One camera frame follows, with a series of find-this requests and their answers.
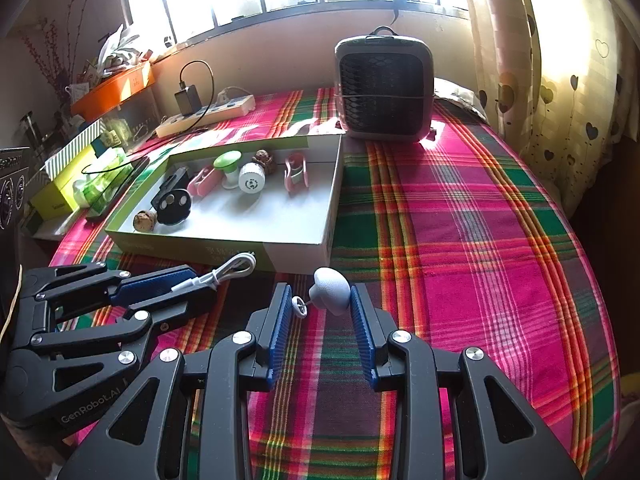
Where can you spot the yellow box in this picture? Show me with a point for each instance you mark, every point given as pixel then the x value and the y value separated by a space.
pixel 65 185

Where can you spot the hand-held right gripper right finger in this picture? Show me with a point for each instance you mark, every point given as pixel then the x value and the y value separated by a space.
pixel 362 340

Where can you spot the grey and black heater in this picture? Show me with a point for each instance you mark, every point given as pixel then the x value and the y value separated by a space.
pixel 382 92

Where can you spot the white power strip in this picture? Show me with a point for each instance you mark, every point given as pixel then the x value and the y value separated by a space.
pixel 210 112

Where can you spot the black smartphone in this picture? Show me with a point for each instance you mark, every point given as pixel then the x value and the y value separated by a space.
pixel 115 190

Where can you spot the small dark object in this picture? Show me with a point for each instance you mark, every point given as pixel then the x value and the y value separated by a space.
pixel 431 134

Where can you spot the dried red branches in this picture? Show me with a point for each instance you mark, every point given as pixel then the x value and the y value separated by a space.
pixel 50 50

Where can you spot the green striped box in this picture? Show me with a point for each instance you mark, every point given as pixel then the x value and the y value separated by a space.
pixel 75 152

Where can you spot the black charger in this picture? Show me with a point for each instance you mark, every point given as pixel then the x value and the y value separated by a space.
pixel 187 97

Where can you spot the green-topped white stand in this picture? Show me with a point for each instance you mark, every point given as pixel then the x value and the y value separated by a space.
pixel 227 162

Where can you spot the pink and green clip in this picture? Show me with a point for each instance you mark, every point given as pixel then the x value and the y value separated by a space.
pixel 205 180
pixel 295 172

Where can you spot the green cardboard box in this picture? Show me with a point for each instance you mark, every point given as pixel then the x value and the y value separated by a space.
pixel 260 220

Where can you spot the black cylindrical device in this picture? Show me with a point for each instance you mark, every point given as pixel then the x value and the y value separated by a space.
pixel 175 177

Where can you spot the orange tray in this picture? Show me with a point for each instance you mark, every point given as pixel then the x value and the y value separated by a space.
pixel 112 87

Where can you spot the pink green plaid tablecloth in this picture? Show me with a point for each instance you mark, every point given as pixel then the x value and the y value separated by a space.
pixel 450 260

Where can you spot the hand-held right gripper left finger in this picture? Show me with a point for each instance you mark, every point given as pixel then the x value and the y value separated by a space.
pixel 280 340

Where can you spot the white round cylinder device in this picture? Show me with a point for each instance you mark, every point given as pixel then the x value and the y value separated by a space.
pixel 251 180

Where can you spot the pale leafy plant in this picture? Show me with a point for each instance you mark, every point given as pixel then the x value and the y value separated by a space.
pixel 115 47

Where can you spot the black appliance with dials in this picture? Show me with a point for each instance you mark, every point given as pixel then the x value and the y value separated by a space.
pixel 12 190

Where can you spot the heart print curtain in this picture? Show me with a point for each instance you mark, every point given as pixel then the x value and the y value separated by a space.
pixel 560 85

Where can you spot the brown walnut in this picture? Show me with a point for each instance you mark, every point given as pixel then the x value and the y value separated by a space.
pixel 145 220
pixel 262 158

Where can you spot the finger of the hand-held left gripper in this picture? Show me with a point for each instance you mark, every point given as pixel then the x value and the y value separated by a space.
pixel 195 302
pixel 150 280

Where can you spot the white flat box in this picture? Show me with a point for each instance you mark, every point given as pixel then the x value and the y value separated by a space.
pixel 45 227

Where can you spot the small green printed carton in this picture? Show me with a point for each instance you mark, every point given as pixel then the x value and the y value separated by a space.
pixel 112 137

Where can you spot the green tissue pack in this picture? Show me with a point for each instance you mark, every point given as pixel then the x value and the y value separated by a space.
pixel 100 180

